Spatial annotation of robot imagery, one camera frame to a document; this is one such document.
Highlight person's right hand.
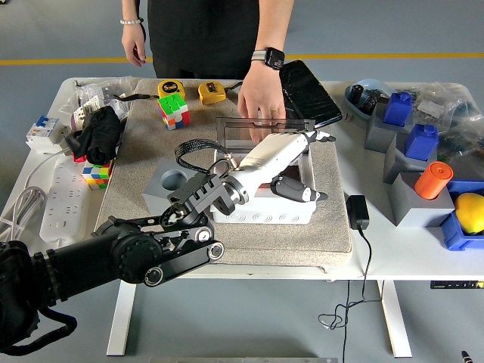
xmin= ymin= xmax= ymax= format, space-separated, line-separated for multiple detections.
xmin=121 ymin=21 xmax=148 ymax=68

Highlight person's left hand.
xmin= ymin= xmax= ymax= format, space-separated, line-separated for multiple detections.
xmin=237 ymin=66 xmax=287 ymax=144

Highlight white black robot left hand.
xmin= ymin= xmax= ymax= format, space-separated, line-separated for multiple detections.
xmin=230 ymin=130 xmax=337 ymax=204

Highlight transparent hinged box lid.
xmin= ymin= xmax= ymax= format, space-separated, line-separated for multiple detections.
xmin=215 ymin=116 xmax=317 ymax=152

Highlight grey plastic junction box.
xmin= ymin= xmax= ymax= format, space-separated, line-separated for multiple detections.
xmin=210 ymin=145 xmax=318 ymax=225

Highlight black wrist watch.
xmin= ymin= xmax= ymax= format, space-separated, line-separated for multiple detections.
xmin=251 ymin=47 xmax=287 ymax=71

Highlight glossy black pouch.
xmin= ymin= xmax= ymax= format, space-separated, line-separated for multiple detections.
xmin=278 ymin=60 xmax=344 ymax=129

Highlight yellow tape measure black disc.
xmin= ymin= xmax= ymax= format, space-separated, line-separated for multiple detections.
xmin=157 ymin=79 xmax=185 ymax=100

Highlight clear plastic parts bags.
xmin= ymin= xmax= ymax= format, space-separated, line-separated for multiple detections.
xmin=73 ymin=76 xmax=135 ymax=122

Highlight person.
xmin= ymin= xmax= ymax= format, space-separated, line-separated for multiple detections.
xmin=146 ymin=0 xmax=295 ymax=80

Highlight black table control panel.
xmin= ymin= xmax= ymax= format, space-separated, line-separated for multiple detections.
xmin=430 ymin=280 xmax=484 ymax=290

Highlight large colourful puzzle cube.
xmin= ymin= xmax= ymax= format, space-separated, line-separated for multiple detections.
xmin=157 ymin=94 xmax=191 ymax=132

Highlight white table leg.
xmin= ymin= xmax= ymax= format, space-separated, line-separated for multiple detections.
xmin=376 ymin=280 xmax=413 ymax=359
xmin=107 ymin=281 xmax=138 ymax=357

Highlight purple white packet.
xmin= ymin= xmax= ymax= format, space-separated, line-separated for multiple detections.
xmin=70 ymin=105 xmax=94 ymax=132

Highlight blue-grey bowl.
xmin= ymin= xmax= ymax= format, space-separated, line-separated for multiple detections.
xmin=344 ymin=79 xmax=394 ymax=122

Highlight grey-brown felt mat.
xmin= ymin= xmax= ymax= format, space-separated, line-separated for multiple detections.
xmin=94 ymin=78 xmax=355 ymax=268

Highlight black cloth bundle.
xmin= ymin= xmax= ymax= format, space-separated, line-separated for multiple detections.
xmin=66 ymin=105 xmax=126 ymax=166

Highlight black power adapter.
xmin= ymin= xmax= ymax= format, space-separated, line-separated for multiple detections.
xmin=346 ymin=194 xmax=371 ymax=231

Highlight grey holder block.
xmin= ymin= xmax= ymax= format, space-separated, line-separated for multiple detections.
xmin=365 ymin=102 xmax=415 ymax=154
xmin=386 ymin=172 xmax=457 ymax=228
xmin=383 ymin=132 xmax=439 ymax=185

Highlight white plug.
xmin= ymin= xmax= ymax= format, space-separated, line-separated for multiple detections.
xmin=60 ymin=123 xmax=75 ymax=147

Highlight grey block with round hole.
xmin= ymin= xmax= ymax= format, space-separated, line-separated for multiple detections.
xmin=142 ymin=157 xmax=194 ymax=220

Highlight blue plastic bin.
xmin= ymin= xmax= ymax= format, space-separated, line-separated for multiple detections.
xmin=440 ymin=180 xmax=484 ymax=252

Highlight white circuit breaker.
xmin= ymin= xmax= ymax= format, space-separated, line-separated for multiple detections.
xmin=25 ymin=115 xmax=61 ymax=154

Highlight blue plastic block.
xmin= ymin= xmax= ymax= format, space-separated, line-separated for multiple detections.
xmin=383 ymin=92 xmax=415 ymax=128
xmin=404 ymin=123 xmax=440 ymax=162

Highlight small colourful puzzle cube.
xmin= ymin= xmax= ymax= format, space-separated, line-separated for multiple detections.
xmin=82 ymin=160 xmax=114 ymax=190

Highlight yellow lemon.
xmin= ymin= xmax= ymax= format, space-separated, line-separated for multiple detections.
xmin=455 ymin=192 xmax=484 ymax=235

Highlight white power strip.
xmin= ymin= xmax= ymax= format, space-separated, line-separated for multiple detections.
xmin=39 ymin=153 xmax=95 ymax=245

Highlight large clear plastic bag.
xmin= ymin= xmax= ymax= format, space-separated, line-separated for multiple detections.
xmin=392 ymin=82 xmax=484 ymax=182

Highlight black adapter cord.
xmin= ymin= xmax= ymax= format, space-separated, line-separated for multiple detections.
xmin=318 ymin=226 xmax=374 ymax=363

